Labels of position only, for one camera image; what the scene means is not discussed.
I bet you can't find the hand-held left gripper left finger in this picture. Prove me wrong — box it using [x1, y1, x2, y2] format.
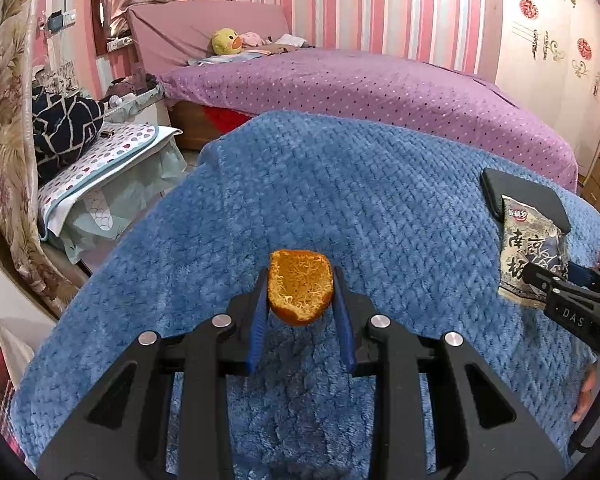
[36, 280, 271, 480]

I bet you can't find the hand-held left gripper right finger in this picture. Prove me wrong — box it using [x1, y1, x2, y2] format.
[331, 266, 566, 480]

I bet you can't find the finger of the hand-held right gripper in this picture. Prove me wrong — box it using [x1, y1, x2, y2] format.
[565, 261, 600, 291]
[522, 261, 571, 306]

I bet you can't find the patterned snack packet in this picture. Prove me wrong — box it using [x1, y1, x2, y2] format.
[497, 195, 571, 308]

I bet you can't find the orange peel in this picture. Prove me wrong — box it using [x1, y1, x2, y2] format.
[266, 249, 335, 328]

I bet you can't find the person's right hand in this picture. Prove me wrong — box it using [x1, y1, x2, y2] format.
[571, 360, 600, 423]

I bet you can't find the black flat case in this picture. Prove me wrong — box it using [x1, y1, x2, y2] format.
[481, 167, 572, 233]

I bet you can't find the blue fleece blanket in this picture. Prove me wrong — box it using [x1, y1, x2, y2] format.
[10, 110, 600, 480]

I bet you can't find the light green patterned sheet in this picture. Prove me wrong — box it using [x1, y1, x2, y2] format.
[60, 140, 188, 261]

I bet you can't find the white wardrobe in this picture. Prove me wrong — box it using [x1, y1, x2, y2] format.
[495, 0, 600, 136]

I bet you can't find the polka dot cloth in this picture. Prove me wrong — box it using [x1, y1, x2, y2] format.
[37, 122, 183, 238]

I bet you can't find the purple dotted bedspread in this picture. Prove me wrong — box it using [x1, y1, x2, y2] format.
[159, 47, 580, 193]

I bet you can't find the light blue cloth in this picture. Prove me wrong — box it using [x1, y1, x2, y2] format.
[187, 51, 261, 67]

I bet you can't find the black patterned cushion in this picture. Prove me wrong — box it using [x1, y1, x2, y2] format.
[31, 85, 106, 171]

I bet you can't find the beige garment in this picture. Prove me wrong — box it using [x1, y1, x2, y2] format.
[260, 34, 313, 54]

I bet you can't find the yellow duck plush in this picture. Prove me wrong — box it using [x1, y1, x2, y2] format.
[207, 28, 243, 57]

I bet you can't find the pink covered headboard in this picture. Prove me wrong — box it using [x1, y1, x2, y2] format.
[126, 2, 291, 68]

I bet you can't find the beige floral curtain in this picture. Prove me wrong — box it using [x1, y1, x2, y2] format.
[0, 0, 81, 318]

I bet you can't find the wooden bed frame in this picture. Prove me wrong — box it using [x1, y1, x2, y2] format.
[169, 100, 253, 151]

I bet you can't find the wall switch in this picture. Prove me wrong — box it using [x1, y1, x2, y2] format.
[45, 9, 77, 30]

